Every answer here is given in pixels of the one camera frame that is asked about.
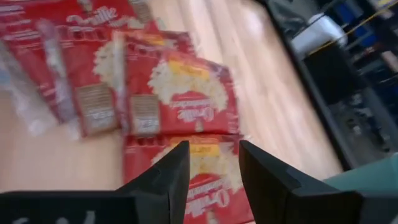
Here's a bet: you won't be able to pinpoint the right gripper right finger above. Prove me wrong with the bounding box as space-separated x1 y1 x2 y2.
238 139 398 224

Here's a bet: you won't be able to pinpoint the black aluminium table frame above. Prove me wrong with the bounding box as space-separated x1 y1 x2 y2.
264 0 358 171

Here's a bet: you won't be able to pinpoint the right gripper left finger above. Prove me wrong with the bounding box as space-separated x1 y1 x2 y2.
0 140 191 224

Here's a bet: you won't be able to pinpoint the blue storage boxes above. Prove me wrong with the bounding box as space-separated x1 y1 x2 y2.
334 0 382 44

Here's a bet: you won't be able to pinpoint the black monitor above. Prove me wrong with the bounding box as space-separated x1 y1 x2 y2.
303 40 369 106

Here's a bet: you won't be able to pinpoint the white roll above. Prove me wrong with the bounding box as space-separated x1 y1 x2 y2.
291 12 348 59

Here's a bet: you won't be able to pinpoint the red popcorn bag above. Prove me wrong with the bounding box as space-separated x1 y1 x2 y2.
123 133 256 224
0 0 161 138
123 51 241 138
73 29 197 138

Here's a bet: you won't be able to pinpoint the teal plastic basket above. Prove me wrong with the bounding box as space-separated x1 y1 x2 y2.
323 152 398 194

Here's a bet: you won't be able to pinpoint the yellow cable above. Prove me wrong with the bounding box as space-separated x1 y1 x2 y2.
307 2 398 57

